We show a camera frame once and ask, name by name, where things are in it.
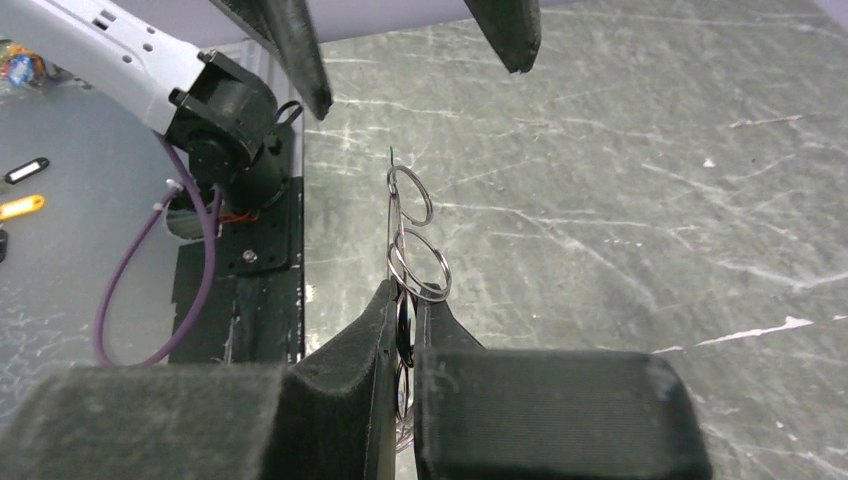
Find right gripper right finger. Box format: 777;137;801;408
413;293;713;479

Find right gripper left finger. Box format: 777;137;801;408
1;282;396;479

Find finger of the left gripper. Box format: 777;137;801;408
211;0;333;121
464;0;542;73

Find metal keyring disc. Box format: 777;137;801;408
385;148;453;454

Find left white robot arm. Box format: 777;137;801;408
1;1;542;210

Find black white key tag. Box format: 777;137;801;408
3;157;50;185

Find yellow key tag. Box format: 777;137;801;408
0;194;46;222

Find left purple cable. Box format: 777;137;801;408
92;132;223;369

